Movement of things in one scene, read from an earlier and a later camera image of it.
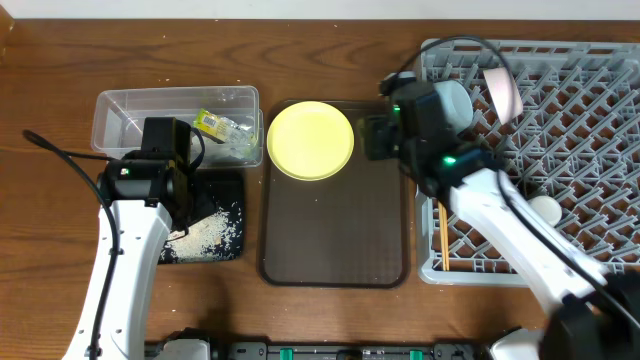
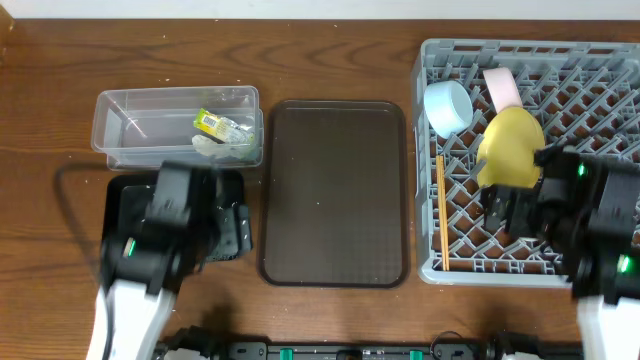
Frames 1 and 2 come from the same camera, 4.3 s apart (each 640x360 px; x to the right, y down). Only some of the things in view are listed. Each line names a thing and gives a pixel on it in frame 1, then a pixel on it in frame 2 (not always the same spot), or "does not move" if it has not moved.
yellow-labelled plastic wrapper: [221, 128] does not move
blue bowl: [457, 104] does not move
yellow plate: [310, 141] → [507, 146]
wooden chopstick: [443, 218] does not move
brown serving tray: [348, 231] does not move
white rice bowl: [504, 92] does not move
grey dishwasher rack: [559, 119] does not move
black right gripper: [370, 134] → [522, 202]
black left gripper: [181, 227] → [244, 230]
